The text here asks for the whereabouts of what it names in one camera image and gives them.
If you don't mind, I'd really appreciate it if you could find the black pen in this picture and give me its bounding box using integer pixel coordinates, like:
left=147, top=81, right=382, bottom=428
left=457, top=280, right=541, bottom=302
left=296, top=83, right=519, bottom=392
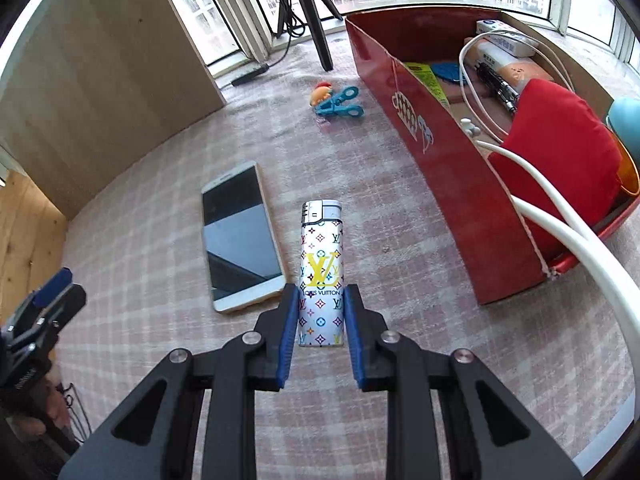
left=475, top=61, right=522, bottom=112

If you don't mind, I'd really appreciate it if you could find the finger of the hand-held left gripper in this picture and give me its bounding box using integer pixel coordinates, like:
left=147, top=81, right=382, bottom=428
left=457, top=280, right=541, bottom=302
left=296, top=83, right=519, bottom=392
left=7, top=283, right=87, bottom=357
left=27, top=267, right=74, bottom=312

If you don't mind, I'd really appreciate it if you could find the orange container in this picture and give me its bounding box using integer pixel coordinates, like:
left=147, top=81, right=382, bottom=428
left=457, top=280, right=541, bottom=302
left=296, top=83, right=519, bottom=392
left=614, top=135, right=640, bottom=202

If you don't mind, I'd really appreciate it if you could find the light wooden cabinet panel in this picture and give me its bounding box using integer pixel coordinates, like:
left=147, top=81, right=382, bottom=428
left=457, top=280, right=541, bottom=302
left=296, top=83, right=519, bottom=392
left=0, top=0, right=227, bottom=222

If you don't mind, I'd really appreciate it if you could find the black tripod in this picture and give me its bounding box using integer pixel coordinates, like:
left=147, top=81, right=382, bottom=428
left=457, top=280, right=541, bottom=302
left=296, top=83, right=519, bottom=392
left=272, top=0, right=346, bottom=72

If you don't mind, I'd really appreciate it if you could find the black cable with adapter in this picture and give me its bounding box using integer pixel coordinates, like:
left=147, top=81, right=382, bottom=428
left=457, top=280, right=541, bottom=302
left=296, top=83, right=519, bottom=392
left=230, top=0, right=309, bottom=87

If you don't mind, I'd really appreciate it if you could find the blue clip with cartoon figure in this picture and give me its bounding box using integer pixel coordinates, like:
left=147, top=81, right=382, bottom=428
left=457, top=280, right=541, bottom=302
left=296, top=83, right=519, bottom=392
left=310, top=81, right=365, bottom=121

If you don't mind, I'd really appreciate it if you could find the red cardboard box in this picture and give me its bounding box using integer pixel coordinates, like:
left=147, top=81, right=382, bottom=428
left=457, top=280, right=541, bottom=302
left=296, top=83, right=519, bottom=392
left=344, top=6, right=640, bottom=306

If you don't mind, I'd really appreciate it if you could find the green yellow packet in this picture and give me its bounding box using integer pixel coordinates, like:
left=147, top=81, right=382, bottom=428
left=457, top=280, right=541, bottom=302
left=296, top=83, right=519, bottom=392
left=403, top=62, right=452, bottom=109

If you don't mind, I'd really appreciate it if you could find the white patterned lighter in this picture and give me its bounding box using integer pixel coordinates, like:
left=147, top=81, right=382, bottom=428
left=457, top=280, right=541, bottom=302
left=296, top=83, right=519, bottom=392
left=297, top=199, right=346, bottom=349

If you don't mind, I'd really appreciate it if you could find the light blue cup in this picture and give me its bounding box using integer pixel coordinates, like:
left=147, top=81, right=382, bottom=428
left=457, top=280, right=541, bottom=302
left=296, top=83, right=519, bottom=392
left=605, top=97, right=640, bottom=162

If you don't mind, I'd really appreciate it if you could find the red cloth pouch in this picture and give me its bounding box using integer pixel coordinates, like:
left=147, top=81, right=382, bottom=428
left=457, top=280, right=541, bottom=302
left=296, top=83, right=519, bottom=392
left=487, top=78, right=624, bottom=262

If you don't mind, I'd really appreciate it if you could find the white charging cable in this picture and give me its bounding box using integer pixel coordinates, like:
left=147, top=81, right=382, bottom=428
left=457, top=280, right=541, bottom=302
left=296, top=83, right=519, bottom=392
left=458, top=30, right=637, bottom=426

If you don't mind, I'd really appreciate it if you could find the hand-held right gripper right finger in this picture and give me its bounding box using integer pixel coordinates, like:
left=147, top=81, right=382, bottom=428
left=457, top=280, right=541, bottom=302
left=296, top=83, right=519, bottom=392
left=344, top=283, right=584, bottom=480

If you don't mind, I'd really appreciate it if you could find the white blue printed box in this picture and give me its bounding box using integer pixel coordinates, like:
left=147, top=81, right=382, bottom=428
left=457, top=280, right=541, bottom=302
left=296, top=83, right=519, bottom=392
left=474, top=19, right=539, bottom=57

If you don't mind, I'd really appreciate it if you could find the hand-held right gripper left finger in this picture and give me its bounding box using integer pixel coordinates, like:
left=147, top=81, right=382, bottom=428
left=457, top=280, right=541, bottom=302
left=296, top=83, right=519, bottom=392
left=57, top=283, right=300, bottom=480

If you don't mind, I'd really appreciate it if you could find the pink plaid blanket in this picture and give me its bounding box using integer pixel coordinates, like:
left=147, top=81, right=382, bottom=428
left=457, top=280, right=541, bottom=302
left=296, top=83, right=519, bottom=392
left=47, top=30, right=637, bottom=463

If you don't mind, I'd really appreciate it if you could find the white gold smartphone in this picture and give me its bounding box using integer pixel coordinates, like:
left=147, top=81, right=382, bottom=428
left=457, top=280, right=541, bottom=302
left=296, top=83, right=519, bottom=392
left=200, top=160, right=287, bottom=315

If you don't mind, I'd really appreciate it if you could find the peach coloured box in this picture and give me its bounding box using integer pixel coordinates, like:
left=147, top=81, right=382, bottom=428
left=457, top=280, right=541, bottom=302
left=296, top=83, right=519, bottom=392
left=500, top=57, right=554, bottom=92

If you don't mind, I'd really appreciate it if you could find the pine wood panel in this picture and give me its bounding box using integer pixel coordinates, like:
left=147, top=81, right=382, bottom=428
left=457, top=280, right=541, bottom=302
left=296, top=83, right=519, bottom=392
left=0, top=169, right=69, bottom=322

